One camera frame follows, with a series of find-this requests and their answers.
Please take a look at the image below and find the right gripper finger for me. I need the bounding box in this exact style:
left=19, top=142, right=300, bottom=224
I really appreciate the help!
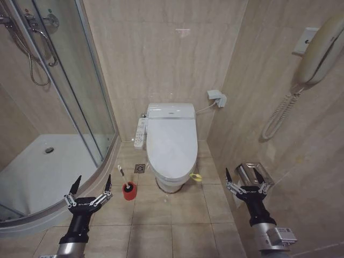
left=254, top=163, right=269, bottom=196
left=225, top=168, right=247, bottom=196

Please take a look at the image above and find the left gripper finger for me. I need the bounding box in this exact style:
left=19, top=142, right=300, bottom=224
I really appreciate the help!
left=63, top=175, right=82, bottom=208
left=91, top=174, right=113, bottom=208

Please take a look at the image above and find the chrome toilet paper holder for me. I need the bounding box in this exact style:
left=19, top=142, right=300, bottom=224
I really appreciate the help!
left=234, top=162, right=275, bottom=189

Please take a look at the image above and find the red toilet brush holder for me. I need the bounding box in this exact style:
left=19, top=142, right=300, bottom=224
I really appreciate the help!
left=123, top=182, right=137, bottom=201

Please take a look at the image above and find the white toilet brush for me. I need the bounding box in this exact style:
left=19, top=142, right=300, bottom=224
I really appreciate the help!
left=117, top=164, right=137, bottom=193

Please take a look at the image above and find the white toilet bowl base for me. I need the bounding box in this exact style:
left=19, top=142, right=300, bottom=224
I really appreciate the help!
left=155, top=169, right=194, bottom=195

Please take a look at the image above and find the white toilet lid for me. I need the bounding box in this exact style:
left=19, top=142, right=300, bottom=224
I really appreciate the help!
left=146, top=117, right=199, bottom=182

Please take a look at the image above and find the white toilet control panel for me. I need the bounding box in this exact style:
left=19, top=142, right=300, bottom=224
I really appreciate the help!
left=133, top=117, right=148, bottom=149

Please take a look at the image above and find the white toilet seat unit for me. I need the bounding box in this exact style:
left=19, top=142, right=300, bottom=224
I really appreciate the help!
left=146, top=102, right=195, bottom=120

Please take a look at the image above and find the white shower tray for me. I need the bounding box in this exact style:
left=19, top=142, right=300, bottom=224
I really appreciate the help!
left=0, top=133, right=113, bottom=221

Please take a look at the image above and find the chrome shower mixer valve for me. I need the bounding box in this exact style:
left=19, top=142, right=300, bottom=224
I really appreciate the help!
left=0, top=10, right=60, bottom=30

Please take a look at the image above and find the coiled cream telephone cord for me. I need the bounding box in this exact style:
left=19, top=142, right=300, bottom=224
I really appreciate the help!
left=259, top=83, right=304, bottom=141

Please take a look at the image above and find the white power cable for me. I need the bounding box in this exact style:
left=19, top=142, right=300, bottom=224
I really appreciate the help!
left=194, top=103, right=217, bottom=114

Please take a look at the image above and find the white wall power socket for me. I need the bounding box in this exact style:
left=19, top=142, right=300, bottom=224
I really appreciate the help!
left=206, top=89, right=228, bottom=109

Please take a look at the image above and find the glass shower enclosure door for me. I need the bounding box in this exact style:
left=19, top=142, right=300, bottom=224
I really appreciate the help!
left=0, top=0, right=120, bottom=169

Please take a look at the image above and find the chrome shower hose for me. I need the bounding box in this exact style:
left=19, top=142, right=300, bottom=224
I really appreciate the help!
left=10, top=10, right=52, bottom=87

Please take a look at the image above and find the cream wall telephone handset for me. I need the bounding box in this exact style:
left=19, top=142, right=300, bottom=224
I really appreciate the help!
left=296, top=12, right=344, bottom=86

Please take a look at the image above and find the chrome shower door handle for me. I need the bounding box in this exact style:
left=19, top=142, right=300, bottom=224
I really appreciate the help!
left=31, top=26, right=59, bottom=67

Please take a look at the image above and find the white wall telephone plate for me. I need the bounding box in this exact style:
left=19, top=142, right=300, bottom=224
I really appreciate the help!
left=292, top=26, right=320, bottom=57

